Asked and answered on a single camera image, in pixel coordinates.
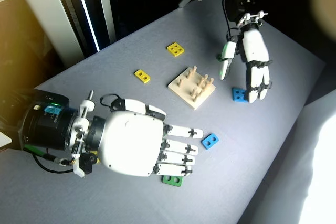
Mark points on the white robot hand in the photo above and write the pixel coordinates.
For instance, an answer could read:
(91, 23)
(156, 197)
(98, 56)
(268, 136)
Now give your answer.
(254, 45)
(131, 142)

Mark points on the yellow triangle three-hole block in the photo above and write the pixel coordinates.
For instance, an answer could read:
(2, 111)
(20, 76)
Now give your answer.
(97, 160)

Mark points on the green square four-hole block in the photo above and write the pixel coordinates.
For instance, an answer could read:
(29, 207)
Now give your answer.
(165, 180)

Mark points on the blue square four-hole block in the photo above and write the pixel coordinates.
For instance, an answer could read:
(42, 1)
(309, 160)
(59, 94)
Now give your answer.
(235, 98)

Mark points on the yellow two-hole block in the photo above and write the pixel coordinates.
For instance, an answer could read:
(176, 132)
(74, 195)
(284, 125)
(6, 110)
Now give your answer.
(142, 75)

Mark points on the wooden peg board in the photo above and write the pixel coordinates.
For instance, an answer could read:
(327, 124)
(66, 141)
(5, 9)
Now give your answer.
(183, 85)

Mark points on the yellow square four-hole block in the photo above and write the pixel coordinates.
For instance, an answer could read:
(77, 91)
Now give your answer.
(175, 50)

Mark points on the blue two-hole block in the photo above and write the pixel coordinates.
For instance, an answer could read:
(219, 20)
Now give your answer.
(211, 140)

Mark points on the grey table cloth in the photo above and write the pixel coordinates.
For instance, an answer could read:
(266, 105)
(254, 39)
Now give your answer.
(131, 203)

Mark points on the narrow white panel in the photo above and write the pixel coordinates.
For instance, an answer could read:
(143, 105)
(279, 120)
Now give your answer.
(105, 3)

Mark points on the white cabinet panel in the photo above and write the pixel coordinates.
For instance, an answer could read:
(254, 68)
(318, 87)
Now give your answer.
(44, 11)

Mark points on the black frame with light strip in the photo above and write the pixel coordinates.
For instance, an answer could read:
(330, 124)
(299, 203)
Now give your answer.
(78, 3)

